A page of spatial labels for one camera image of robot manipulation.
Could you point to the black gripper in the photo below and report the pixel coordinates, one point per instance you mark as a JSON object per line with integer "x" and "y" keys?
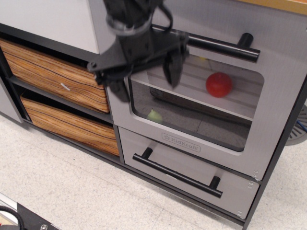
{"x": 131, "y": 54}

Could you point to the grey toy oven door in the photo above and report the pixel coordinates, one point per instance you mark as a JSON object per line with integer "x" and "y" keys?
{"x": 216, "y": 137}

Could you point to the black oven door handle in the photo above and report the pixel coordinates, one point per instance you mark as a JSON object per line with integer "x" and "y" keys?
{"x": 175, "y": 43}

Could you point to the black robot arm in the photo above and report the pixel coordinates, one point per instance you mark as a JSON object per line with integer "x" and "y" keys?
{"x": 131, "y": 17}

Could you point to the white oven shelf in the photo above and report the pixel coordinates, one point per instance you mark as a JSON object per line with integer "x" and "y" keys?
{"x": 242, "y": 101}

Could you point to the grey lower oven drawer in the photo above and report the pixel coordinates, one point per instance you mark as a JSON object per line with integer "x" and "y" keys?
{"x": 238, "y": 192}

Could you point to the green toy pear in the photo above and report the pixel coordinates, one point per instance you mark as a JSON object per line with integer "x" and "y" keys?
{"x": 155, "y": 117}

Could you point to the upper wood-pattern storage bin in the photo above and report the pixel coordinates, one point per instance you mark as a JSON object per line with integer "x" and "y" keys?
{"x": 55, "y": 76}

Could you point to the wood-pattern storage bin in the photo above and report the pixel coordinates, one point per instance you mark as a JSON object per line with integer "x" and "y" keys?
{"x": 55, "y": 76}
{"x": 68, "y": 122}

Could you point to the lower wood-pattern storage bin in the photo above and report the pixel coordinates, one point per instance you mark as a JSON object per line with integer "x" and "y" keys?
{"x": 68, "y": 122}

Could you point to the red toy tomato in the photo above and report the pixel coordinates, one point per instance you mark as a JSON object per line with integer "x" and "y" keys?
{"x": 219, "y": 85}

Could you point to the dark toy kitchen cabinet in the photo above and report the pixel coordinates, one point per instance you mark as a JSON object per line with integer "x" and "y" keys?
{"x": 77, "y": 191}

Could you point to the grey round chair base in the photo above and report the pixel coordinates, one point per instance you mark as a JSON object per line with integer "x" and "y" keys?
{"x": 299, "y": 131}

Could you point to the black drawer handle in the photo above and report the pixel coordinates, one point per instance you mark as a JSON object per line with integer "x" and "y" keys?
{"x": 210, "y": 189}

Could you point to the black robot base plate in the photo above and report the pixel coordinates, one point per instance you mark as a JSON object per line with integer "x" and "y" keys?
{"x": 32, "y": 221}

